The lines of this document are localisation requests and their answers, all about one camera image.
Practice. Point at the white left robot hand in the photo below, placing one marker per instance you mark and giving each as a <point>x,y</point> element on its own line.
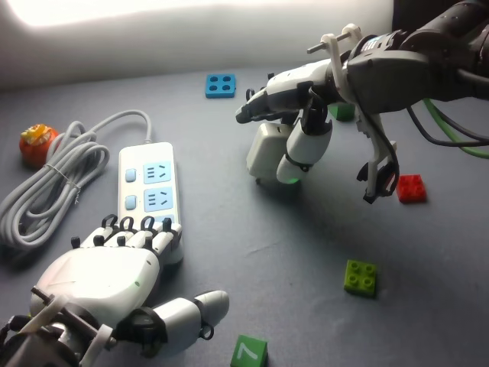
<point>99,275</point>

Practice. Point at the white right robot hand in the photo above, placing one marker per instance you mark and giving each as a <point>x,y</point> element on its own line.
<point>294,84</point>

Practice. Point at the white power adapter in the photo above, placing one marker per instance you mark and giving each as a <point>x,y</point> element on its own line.
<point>265,153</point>

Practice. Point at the green cube with letter Y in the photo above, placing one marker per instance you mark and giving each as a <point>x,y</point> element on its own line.
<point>344,112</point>

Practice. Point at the blue four-hole block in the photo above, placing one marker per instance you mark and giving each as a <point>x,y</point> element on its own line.
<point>221,91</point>

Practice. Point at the dark background panel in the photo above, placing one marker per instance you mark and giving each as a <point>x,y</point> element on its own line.
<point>412,15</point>

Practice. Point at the orange toy fruit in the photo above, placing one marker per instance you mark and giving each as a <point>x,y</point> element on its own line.
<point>34,151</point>

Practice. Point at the grey table cloth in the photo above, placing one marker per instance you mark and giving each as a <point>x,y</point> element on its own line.
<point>267,237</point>

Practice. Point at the red toy brick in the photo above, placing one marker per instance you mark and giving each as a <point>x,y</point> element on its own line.
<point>410,189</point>

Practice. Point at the green cube with number 7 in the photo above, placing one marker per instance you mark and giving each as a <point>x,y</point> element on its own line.
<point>248,351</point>

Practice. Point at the lime green toy brick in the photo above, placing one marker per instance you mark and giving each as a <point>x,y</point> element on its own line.
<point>359,279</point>

